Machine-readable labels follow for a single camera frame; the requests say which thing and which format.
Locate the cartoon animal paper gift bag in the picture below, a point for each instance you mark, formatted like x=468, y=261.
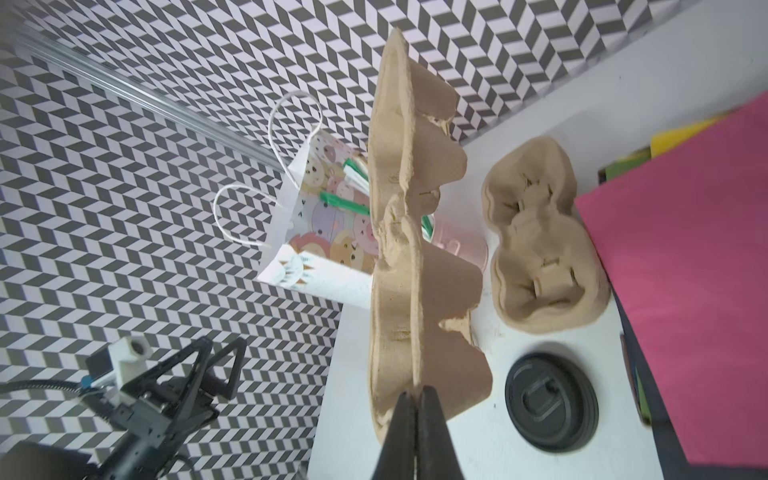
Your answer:
x=309, y=246

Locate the stacked pulp cup carriers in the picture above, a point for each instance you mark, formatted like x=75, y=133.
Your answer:
x=546, y=275

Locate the magenta paper napkin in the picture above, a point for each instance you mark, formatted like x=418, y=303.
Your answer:
x=683, y=239

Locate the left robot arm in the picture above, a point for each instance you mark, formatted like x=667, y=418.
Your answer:
x=61, y=455

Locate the black plastic cup lid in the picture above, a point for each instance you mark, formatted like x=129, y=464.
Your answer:
x=551, y=403

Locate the aluminium corner post left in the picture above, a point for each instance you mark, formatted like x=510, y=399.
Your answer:
x=35, y=43

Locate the pink metal straw bucket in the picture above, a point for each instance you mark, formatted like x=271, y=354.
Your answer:
x=459, y=241

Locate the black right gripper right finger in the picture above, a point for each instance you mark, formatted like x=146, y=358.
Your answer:
x=435, y=454

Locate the pulp two cup carrier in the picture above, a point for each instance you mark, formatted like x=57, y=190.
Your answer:
x=422, y=296

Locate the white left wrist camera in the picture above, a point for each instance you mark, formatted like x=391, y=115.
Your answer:
x=118, y=363

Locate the green wrapped straw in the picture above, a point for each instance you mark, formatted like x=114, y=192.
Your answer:
x=344, y=204

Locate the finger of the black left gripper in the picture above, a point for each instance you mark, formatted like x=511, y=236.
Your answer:
x=175, y=374
x=224, y=370

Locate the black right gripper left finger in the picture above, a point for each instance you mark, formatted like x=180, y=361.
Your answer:
x=397, y=458

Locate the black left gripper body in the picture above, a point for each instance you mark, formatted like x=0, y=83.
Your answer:
x=163, y=414

